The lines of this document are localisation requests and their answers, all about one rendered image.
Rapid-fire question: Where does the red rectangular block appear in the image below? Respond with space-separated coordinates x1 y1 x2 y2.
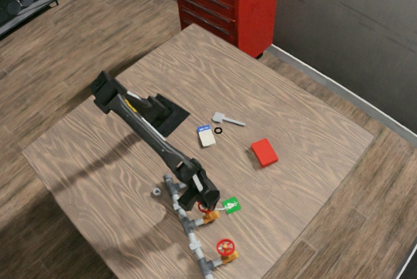
251 138 278 168

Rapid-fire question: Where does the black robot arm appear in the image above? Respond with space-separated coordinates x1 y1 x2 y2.
89 71 220 211

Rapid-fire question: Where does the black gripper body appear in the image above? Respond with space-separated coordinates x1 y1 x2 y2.
197 199 217 208

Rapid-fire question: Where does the green tag on white chain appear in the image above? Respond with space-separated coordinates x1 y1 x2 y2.
215 196 241 215

